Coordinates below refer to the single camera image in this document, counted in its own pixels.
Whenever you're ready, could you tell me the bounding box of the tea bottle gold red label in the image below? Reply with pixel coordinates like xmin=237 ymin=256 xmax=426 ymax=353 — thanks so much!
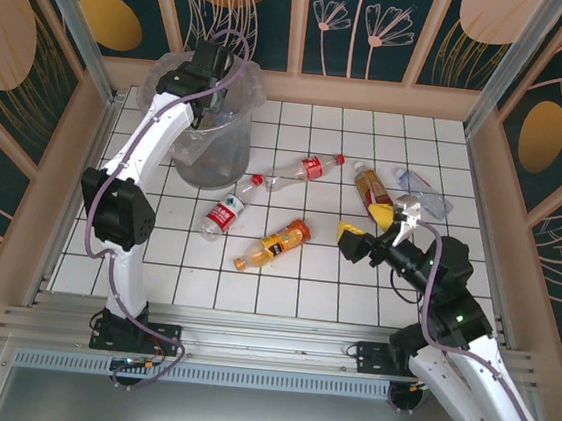
xmin=349 ymin=160 xmax=400 ymax=218

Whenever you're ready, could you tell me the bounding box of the clear unlabelled water bottle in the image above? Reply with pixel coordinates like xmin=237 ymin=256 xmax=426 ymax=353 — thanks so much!
xmin=390 ymin=166 xmax=458 ymax=223

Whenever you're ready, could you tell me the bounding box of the orange juice bottle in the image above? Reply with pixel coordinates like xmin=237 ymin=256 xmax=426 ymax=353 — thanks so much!
xmin=233 ymin=211 xmax=314 ymax=279

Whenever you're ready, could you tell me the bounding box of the clear cola bottle red label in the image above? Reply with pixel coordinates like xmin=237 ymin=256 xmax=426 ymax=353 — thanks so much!
xmin=264 ymin=145 xmax=347 ymax=199

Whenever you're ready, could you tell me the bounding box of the water bottle red white label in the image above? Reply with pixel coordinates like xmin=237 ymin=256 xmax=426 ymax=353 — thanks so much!
xmin=198 ymin=168 xmax=267 ymax=247

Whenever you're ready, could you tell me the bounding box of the clear plastic bin liner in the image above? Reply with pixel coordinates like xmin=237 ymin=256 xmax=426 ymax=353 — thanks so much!
xmin=133 ymin=43 xmax=271 ymax=174

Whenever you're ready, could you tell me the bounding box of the grey metal mesh bin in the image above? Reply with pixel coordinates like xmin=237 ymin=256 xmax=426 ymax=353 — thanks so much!
xmin=130 ymin=44 xmax=271 ymax=194

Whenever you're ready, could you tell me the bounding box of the grey metal base panel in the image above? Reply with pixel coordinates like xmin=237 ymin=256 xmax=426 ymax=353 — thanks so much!
xmin=0 ymin=341 xmax=562 ymax=421

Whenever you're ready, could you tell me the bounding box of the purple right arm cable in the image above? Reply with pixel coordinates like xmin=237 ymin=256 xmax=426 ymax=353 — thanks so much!
xmin=394 ymin=219 xmax=562 ymax=421

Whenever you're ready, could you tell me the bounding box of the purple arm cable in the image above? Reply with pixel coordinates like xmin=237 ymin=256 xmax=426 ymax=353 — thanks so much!
xmin=69 ymin=18 xmax=255 ymax=401
xmin=394 ymin=219 xmax=562 ymax=421

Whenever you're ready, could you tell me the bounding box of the aluminium side rail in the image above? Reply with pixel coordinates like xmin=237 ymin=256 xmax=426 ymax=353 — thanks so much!
xmin=23 ymin=84 xmax=126 ymax=316
xmin=442 ymin=126 xmax=546 ymax=356

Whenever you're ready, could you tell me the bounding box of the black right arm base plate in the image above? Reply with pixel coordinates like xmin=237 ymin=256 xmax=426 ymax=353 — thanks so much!
xmin=352 ymin=339 xmax=402 ymax=380

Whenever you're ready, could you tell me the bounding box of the aluminium corner post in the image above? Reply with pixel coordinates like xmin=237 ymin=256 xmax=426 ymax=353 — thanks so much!
xmin=462 ymin=0 xmax=562 ymax=148
xmin=11 ymin=0 xmax=136 ymax=108

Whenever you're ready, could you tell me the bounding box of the aluminium mounting rail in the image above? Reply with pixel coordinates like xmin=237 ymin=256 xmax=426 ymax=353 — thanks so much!
xmin=0 ymin=289 xmax=542 ymax=399

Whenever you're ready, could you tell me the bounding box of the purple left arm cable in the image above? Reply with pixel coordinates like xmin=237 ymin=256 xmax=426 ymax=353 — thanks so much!
xmin=69 ymin=18 xmax=255 ymax=401

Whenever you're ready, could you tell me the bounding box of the perforated grey cable tray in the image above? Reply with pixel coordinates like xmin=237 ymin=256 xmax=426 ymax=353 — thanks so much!
xmin=10 ymin=345 xmax=424 ymax=410

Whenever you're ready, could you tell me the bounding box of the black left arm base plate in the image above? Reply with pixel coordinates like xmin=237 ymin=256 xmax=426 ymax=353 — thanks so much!
xmin=88 ymin=308 xmax=185 ymax=360

